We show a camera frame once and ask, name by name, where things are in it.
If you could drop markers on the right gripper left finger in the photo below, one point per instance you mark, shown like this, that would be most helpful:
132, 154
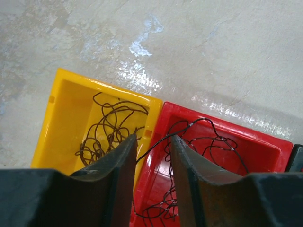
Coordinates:
99, 195

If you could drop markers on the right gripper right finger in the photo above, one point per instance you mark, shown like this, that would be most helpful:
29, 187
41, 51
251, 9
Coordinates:
210, 196

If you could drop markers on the red plastic bin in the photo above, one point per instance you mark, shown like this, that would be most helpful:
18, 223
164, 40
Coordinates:
235, 148

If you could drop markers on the yellow plastic bin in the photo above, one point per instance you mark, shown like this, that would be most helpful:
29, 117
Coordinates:
86, 119

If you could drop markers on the black plastic bin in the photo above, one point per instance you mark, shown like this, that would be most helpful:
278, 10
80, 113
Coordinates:
295, 162

